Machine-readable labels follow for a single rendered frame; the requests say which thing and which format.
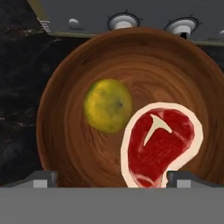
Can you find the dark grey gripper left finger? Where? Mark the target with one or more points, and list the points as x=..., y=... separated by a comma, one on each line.
x=43, y=178

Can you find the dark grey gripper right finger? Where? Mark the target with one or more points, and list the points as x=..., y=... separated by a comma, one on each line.
x=180, y=178

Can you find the raw red steak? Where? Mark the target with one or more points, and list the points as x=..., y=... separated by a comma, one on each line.
x=163, y=143

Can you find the brown wooden bowl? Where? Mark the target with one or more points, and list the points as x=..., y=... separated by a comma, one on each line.
x=87, y=151

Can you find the yellow-green orange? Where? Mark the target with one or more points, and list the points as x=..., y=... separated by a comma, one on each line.
x=107, y=105

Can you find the small white hob knob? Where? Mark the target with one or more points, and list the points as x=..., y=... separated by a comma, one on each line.
x=74, y=22

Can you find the grey hob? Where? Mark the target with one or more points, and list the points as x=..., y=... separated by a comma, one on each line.
x=87, y=11

